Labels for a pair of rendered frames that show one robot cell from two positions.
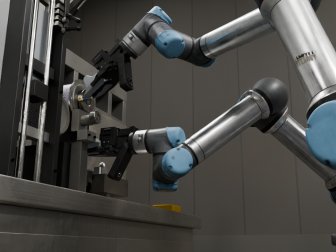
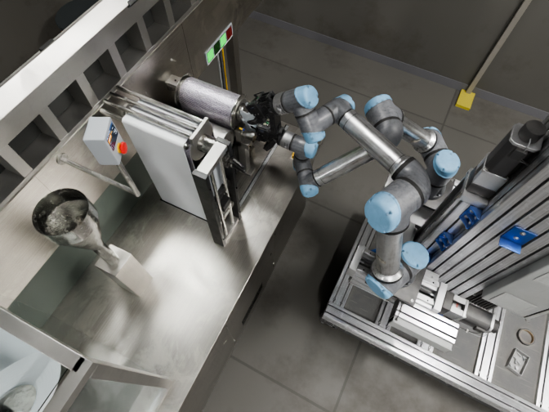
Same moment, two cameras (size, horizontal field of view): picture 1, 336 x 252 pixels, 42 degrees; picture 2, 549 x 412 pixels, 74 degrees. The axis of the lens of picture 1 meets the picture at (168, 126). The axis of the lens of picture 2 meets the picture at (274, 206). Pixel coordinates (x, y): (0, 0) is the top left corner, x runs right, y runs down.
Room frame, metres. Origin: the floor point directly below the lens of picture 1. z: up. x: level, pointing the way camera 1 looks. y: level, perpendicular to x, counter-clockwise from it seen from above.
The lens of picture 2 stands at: (0.31, 0.12, 2.37)
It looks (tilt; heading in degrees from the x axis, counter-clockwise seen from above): 62 degrees down; 0
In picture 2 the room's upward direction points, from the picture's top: 2 degrees clockwise
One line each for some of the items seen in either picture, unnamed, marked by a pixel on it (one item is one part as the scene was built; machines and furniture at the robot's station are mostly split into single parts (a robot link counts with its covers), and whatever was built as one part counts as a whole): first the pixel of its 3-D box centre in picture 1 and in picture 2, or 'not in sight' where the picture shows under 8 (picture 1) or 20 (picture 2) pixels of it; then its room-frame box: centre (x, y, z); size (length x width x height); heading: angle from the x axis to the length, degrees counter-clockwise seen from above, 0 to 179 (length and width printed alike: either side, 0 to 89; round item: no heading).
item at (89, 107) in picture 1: (85, 101); (242, 113); (1.33, 0.27, 1.25); 0.07 x 0.02 x 0.07; 157
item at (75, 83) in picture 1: (82, 102); (239, 112); (1.34, 0.28, 1.25); 0.15 x 0.01 x 0.15; 157
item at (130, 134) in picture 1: (120, 142); (270, 132); (1.35, 0.15, 1.12); 0.12 x 0.08 x 0.09; 66
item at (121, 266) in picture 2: not in sight; (111, 257); (0.72, 0.67, 1.19); 0.14 x 0.14 x 0.57
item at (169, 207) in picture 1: (166, 209); not in sight; (1.39, 0.00, 0.91); 0.07 x 0.07 x 0.02; 66
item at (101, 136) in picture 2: not in sight; (108, 141); (0.85, 0.53, 1.66); 0.07 x 0.07 x 0.10; 3
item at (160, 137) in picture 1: (165, 141); (303, 146); (1.28, 0.01, 1.11); 0.11 x 0.08 x 0.09; 66
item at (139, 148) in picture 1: (142, 142); (287, 140); (1.31, 0.08, 1.11); 0.08 x 0.05 x 0.08; 156
